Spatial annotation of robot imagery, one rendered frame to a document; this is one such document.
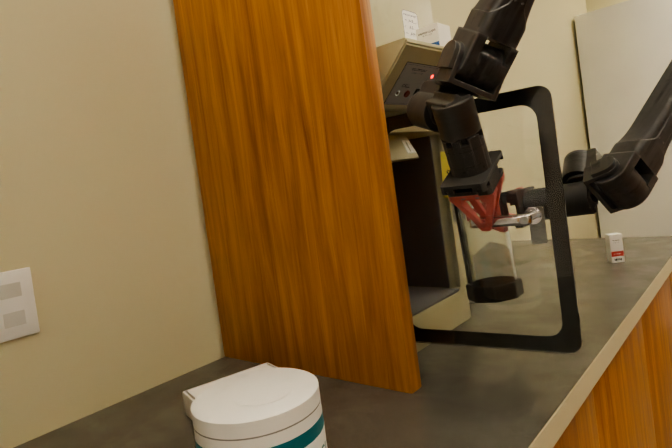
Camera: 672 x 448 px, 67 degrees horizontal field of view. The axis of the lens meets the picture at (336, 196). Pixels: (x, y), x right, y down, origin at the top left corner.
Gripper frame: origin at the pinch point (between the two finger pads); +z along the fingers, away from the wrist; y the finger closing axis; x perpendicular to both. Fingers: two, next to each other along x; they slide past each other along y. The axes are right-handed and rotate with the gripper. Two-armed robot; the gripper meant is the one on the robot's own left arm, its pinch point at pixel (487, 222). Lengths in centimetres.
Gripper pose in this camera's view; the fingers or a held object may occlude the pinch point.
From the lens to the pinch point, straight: 79.5
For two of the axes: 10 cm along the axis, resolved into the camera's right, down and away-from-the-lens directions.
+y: -4.7, 5.0, -7.3
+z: 3.6, 8.6, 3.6
